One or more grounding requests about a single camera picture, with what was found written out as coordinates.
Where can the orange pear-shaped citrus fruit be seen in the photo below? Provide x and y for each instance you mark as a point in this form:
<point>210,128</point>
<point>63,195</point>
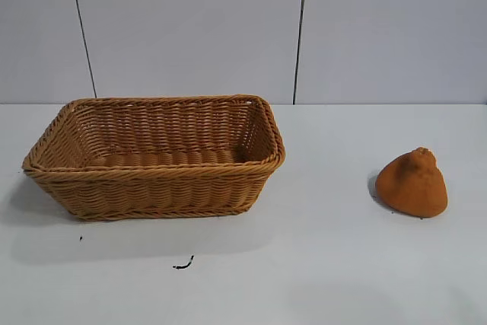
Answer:
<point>411,192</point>

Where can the brown woven wicker basket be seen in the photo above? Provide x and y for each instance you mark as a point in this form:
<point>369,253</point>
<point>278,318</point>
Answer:
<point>152,192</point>

